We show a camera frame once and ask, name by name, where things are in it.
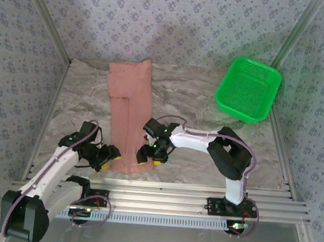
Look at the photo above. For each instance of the pink t-shirt with pixel print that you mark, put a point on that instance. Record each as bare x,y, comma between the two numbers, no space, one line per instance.
124,95

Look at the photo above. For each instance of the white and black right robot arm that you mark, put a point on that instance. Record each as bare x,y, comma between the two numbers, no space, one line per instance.
194,139

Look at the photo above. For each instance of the black controller board with light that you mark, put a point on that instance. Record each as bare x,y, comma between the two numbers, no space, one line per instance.
236,225

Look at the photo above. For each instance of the green plastic basket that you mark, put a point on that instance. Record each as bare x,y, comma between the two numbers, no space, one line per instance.
245,91

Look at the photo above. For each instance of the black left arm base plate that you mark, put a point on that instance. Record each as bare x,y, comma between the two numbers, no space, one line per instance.
99,198

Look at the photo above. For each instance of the aluminium rail frame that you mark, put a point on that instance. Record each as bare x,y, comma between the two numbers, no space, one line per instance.
158,199

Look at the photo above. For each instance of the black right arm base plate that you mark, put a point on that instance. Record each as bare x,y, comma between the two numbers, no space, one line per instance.
217,208

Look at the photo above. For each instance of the aluminium corner post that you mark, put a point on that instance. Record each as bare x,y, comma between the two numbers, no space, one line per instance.
54,25
295,33

